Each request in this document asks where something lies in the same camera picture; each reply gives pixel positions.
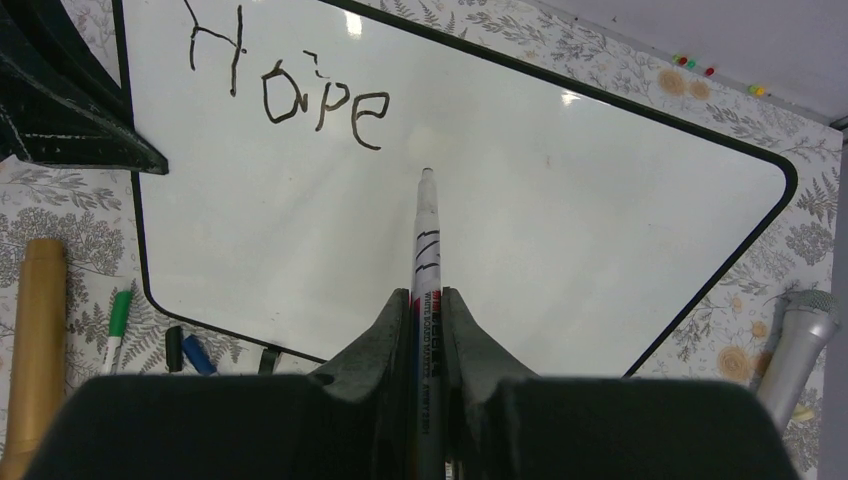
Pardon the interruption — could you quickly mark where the blue cap whiteboard marker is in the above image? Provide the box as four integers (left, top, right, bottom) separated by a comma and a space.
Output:
181, 335, 218, 376

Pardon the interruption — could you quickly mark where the floral patterned table mat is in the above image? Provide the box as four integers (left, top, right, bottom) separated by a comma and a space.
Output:
0, 0, 844, 480

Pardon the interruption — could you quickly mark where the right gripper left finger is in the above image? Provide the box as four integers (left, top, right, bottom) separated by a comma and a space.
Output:
309, 288, 412, 479

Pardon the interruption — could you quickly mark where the black cap whiteboard marker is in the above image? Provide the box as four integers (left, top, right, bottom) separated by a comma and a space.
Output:
410, 168, 445, 479

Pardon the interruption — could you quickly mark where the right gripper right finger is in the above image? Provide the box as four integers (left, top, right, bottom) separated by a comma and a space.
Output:
441, 287, 536, 479

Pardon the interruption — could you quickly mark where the white whiteboard black frame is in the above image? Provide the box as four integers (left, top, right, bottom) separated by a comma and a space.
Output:
115, 1, 797, 376

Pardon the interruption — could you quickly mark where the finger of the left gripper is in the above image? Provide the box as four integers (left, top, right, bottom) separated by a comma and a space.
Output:
1, 1, 169, 175

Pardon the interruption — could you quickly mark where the silver grey microphone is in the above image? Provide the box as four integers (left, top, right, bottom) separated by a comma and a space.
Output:
756, 290, 841, 433

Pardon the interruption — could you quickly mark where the black marker cap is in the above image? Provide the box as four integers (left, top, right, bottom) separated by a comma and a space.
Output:
165, 325, 183, 373

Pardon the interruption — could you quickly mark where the green cap whiteboard marker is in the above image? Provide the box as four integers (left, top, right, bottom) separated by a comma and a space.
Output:
100, 290, 133, 375

